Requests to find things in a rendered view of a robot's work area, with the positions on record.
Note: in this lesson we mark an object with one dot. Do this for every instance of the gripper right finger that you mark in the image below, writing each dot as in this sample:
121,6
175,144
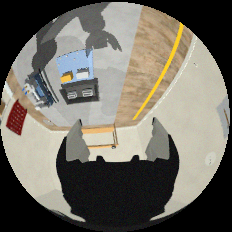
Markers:
161,149

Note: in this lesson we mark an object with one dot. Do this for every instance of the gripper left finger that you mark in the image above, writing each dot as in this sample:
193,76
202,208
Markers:
72,152

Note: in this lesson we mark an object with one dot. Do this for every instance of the yellow block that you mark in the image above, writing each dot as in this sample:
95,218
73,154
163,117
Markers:
67,77

